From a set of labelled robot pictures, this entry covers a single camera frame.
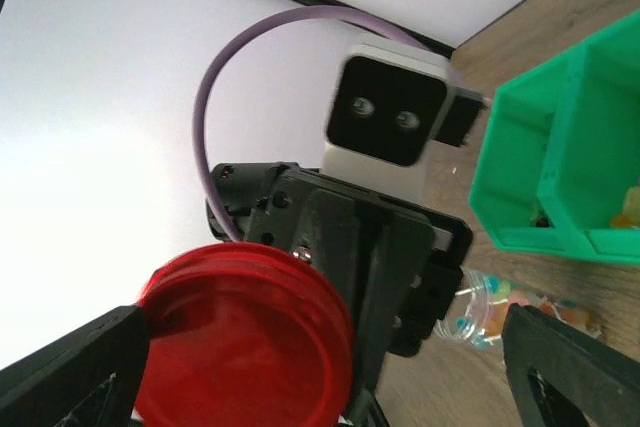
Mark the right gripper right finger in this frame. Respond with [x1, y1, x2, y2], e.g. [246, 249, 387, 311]
[502, 304, 639, 426]

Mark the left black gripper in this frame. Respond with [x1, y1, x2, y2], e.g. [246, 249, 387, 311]
[239, 163, 473, 426]

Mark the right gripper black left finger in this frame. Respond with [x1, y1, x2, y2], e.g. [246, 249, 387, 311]
[1, 305, 150, 426]

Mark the clear plastic jar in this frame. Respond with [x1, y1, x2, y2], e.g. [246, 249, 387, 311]
[434, 269, 604, 351]

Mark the red jar lid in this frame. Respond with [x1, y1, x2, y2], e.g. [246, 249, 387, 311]
[135, 243, 354, 426]

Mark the green double candy bin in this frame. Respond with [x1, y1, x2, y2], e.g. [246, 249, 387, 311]
[469, 13, 639, 265]

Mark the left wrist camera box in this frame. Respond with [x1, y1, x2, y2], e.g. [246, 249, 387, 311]
[320, 34, 457, 205]

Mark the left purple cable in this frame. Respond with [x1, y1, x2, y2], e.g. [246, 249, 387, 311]
[192, 5, 431, 243]

